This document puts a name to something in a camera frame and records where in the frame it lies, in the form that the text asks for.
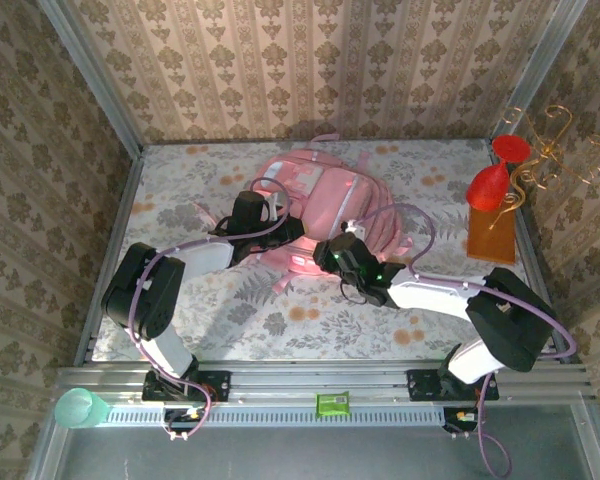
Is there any pink backpack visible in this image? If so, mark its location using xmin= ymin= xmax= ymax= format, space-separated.
xmin=192 ymin=133 xmax=415 ymax=296

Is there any orange wooden block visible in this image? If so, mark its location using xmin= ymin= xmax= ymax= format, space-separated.
xmin=465 ymin=197 xmax=517 ymax=266

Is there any green packet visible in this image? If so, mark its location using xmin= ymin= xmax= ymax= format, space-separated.
xmin=314 ymin=390 xmax=351 ymax=419

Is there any red wine glass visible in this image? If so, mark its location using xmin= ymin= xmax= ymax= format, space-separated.
xmin=463 ymin=134 xmax=531 ymax=211

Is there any teal plastic cup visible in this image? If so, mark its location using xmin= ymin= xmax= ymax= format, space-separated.
xmin=53 ymin=388 xmax=112 ymax=430

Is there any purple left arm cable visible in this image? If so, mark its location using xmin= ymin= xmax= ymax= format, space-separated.
xmin=129 ymin=175 xmax=294 ymax=444

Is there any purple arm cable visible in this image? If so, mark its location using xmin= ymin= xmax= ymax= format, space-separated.
xmin=129 ymin=175 xmax=294 ymax=444
xmin=357 ymin=202 xmax=579 ymax=479

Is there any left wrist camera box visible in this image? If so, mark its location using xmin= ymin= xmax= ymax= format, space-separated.
xmin=264 ymin=192 xmax=289 ymax=221

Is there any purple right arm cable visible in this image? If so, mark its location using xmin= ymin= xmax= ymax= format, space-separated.
xmin=357 ymin=202 xmax=579 ymax=479

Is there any aluminium front rail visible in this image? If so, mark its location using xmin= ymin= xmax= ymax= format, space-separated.
xmin=57 ymin=359 xmax=594 ymax=401

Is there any aluminium side rail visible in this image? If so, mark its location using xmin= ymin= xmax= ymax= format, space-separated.
xmin=489 ymin=139 xmax=581 ymax=364
xmin=73 ymin=147 xmax=146 ymax=366

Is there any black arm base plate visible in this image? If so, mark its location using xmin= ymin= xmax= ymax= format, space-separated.
xmin=142 ymin=369 xmax=231 ymax=404
xmin=406 ymin=368 xmax=500 ymax=403

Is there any white slotted cable duct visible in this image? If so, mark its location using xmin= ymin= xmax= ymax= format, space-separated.
xmin=99 ymin=402 xmax=446 ymax=427

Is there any aluminium corner post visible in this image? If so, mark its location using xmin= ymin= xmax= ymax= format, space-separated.
xmin=37 ymin=0 xmax=145 ymax=157
xmin=489 ymin=0 xmax=589 ymax=139

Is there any gold wire ornament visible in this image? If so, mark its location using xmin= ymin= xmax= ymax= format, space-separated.
xmin=489 ymin=104 xmax=600 ymax=231

